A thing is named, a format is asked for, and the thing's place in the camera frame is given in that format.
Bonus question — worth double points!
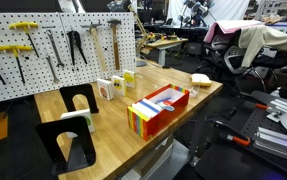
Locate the white book yellow dome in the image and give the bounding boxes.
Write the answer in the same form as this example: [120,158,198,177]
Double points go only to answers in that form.
[123,69,135,88]

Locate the rainbow striped red box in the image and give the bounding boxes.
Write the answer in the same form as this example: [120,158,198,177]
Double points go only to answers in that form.
[127,84,190,140]

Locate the white book orange circle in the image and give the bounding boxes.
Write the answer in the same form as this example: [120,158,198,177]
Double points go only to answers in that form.
[97,78,114,100]

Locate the white book green spot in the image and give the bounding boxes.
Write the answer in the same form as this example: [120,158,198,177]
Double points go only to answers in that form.
[60,109,95,139]

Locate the wooden desk lamp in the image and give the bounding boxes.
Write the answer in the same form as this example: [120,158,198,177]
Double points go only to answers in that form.
[127,3,151,68]

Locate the rear black metal bookend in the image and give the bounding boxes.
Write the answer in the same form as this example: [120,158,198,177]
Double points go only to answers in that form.
[59,83,100,115]

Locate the black metal bookend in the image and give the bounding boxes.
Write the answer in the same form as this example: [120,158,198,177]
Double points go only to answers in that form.
[36,116,96,176]
[59,83,100,115]

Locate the black office chair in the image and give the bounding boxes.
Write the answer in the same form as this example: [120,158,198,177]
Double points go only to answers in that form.
[197,27,286,93]

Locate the black pliers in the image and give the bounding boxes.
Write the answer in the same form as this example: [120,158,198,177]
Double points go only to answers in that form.
[67,30,87,64]

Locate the short silver wrench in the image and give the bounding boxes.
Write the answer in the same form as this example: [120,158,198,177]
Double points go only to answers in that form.
[45,55,59,84]

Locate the front black metal bookend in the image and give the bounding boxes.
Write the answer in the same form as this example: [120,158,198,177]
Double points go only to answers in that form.
[36,116,96,176]

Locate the pink cloth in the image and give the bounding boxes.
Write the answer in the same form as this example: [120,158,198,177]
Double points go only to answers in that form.
[203,20,262,43]

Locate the long silver wrench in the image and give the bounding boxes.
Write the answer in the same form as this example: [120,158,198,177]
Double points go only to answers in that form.
[46,29,65,68]

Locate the beige jacket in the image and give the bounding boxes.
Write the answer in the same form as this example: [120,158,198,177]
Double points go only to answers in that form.
[238,25,287,67]

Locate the white pegboard panel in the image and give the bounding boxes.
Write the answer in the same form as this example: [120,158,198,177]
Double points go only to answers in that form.
[0,13,136,102]

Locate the aluminium extrusion bars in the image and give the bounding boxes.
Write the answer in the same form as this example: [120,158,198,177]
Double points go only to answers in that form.
[253,127,287,159]

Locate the wooden handle hammer right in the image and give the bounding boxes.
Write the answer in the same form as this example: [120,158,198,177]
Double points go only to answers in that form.
[108,19,121,70]

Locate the wooden handle hammer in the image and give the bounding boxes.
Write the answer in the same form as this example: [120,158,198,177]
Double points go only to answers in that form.
[84,23,107,71]
[108,19,121,70]

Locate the wooden handle hammer left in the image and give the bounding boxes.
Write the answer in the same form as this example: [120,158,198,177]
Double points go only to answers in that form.
[84,23,107,71]

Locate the orange handled clamp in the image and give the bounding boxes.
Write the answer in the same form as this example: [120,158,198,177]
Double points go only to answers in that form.
[213,120,251,146]

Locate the yellow T-handle key lower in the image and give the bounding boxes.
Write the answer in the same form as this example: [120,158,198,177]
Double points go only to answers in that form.
[0,45,32,83]

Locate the yellow t-handle key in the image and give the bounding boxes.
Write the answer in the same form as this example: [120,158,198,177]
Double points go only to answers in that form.
[0,45,32,83]
[9,22,39,56]

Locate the yellow T-handle key upper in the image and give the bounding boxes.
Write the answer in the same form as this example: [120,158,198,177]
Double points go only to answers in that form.
[9,22,39,56]

